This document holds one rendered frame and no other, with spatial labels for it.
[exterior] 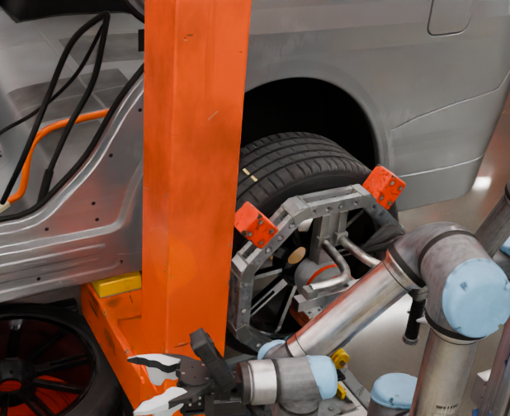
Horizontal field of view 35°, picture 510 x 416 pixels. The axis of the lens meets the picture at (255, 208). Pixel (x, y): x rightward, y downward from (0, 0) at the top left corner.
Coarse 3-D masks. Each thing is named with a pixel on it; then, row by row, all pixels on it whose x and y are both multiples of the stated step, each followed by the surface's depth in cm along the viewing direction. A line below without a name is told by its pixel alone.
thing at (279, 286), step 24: (312, 192) 221; (360, 216) 246; (288, 240) 233; (360, 240) 244; (288, 264) 239; (360, 264) 251; (264, 288) 236; (288, 288) 240; (264, 312) 252; (288, 312) 254
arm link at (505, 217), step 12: (504, 192) 199; (504, 204) 201; (492, 216) 206; (504, 216) 202; (480, 228) 211; (492, 228) 207; (504, 228) 204; (480, 240) 212; (492, 240) 209; (504, 240) 209; (492, 252) 213
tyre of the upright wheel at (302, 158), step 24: (264, 144) 228; (288, 144) 227; (312, 144) 229; (336, 144) 239; (240, 168) 223; (264, 168) 219; (288, 168) 217; (312, 168) 217; (336, 168) 220; (360, 168) 226; (240, 192) 217; (264, 192) 213; (288, 192) 216; (240, 240) 216
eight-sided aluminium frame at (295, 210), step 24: (336, 192) 219; (360, 192) 219; (288, 216) 210; (312, 216) 213; (384, 216) 226; (240, 264) 212; (240, 288) 213; (240, 312) 218; (240, 336) 222; (264, 336) 234
